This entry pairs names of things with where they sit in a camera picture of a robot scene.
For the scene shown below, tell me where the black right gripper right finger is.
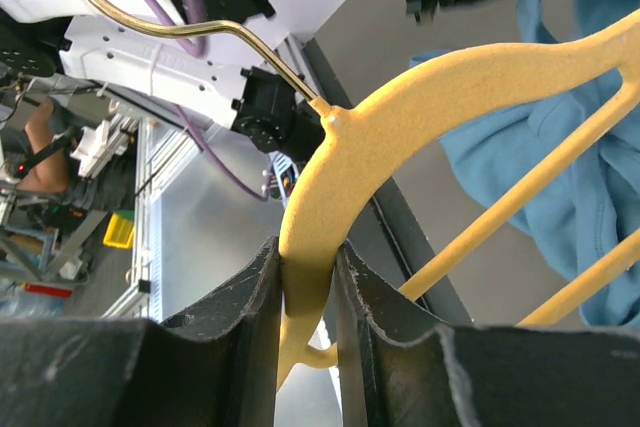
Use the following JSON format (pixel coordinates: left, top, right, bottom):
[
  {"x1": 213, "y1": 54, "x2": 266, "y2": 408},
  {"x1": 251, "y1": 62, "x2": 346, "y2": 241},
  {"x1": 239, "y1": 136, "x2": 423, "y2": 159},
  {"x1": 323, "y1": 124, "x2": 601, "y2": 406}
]
[{"x1": 334, "y1": 244, "x2": 639, "y2": 426}]

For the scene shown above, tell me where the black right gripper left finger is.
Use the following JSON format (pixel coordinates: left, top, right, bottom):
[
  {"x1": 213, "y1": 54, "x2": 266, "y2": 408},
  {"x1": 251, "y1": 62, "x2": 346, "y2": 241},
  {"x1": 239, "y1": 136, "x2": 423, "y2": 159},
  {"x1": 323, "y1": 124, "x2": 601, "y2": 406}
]
[{"x1": 1, "y1": 239, "x2": 281, "y2": 426}]

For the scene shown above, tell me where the blue tank top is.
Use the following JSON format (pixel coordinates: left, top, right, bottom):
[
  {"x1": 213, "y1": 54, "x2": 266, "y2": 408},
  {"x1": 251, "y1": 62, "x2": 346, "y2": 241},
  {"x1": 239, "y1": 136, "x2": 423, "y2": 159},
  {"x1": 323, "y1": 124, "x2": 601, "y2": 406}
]
[{"x1": 409, "y1": 0, "x2": 640, "y2": 328}]

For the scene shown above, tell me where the yellow clothes hanger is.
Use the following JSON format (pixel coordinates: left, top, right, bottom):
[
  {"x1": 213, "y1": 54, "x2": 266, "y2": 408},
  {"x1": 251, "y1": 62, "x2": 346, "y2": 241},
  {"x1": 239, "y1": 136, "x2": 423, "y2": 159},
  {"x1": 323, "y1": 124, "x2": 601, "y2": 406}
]
[{"x1": 87, "y1": 0, "x2": 639, "y2": 382}]

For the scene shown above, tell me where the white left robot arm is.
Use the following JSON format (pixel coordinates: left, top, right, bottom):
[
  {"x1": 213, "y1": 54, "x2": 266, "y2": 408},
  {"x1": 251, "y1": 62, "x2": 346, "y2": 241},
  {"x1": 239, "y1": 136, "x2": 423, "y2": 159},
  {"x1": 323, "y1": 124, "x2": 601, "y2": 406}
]
[{"x1": 1, "y1": 0, "x2": 484, "y2": 161}]

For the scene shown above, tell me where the yellow storage bin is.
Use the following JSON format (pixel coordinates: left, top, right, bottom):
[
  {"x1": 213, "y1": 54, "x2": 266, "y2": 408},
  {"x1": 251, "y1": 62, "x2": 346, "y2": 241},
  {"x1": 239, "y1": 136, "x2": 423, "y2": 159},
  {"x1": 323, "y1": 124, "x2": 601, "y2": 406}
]
[{"x1": 103, "y1": 211, "x2": 135, "y2": 249}]

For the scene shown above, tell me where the person in background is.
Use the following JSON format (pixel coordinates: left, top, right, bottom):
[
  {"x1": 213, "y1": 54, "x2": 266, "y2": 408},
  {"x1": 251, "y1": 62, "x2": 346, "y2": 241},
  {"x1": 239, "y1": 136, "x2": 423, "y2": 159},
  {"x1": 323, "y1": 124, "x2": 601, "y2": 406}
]
[{"x1": 1, "y1": 98, "x2": 137, "y2": 213}]

